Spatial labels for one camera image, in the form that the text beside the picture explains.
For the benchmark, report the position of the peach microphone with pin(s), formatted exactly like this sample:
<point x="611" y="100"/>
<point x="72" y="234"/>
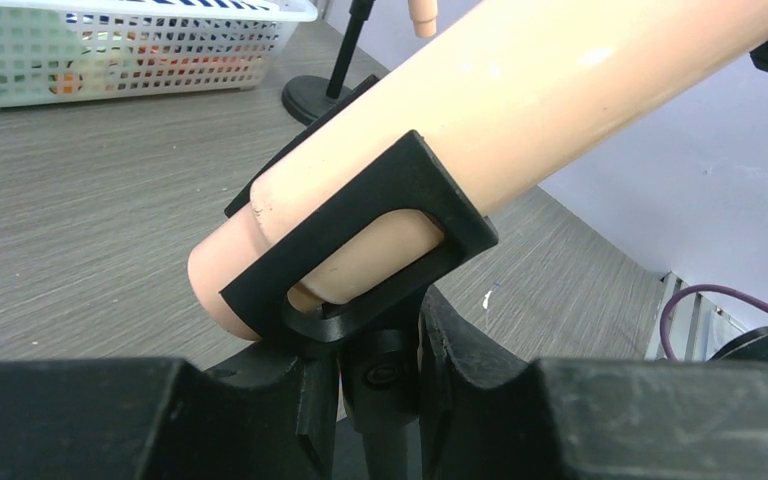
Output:
<point x="423" y="15"/>
<point x="550" y="80"/>

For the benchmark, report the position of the white plastic basket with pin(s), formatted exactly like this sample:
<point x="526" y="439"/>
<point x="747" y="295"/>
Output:
<point x="73" y="51"/>

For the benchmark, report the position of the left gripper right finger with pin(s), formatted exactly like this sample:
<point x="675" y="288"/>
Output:
<point x="487" y="414"/>

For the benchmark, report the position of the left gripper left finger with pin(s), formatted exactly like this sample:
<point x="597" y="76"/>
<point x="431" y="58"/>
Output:
<point x="261" y="414"/>

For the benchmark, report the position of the black stand front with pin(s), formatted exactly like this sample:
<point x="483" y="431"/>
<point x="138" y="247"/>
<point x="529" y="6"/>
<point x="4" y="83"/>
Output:
<point x="306" y="98"/>

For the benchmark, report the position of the black stand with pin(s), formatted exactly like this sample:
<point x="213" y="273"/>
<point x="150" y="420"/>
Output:
<point x="306" y="98"/>
<point x="338" y="239"/>

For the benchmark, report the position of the blue striped cloth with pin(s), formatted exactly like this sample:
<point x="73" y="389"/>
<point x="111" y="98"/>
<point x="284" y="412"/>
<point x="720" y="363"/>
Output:
<point x="238" y="5"/>

